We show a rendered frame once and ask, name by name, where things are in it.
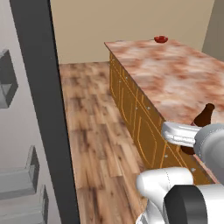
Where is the grey fridge with black side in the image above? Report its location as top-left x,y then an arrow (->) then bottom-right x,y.
0,0 -> 81,224

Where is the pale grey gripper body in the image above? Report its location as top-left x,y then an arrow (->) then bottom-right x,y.
160,121 -> 198,149

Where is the wooden island cabinet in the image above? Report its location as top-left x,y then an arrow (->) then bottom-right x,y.
108,52 -> 221,186

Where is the red bowl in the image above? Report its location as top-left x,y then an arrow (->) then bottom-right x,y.
153,35 -> 169,45

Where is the grey fridge door handle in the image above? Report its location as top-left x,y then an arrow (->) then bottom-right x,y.
0,185 -> 50,224
0,145 -> 40,201

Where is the wooden cabinet door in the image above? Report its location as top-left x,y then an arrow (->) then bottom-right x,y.
109,67 -> 122,103
134,111 -> 165,170
120,83 -> 137,130

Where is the brown glass bottle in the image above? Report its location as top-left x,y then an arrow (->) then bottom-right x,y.
180,102 -> 216,156

